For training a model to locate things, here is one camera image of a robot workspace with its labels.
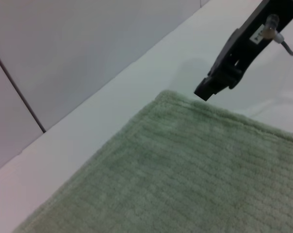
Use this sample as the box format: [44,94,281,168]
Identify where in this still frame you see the grey right gripper cable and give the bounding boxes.
[261,14,293,57]

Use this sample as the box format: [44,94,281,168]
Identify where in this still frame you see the pale green ribbed towel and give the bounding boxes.
[12,89,293,233]

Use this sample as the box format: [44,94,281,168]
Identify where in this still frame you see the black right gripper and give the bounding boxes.
[193,0,293,101]

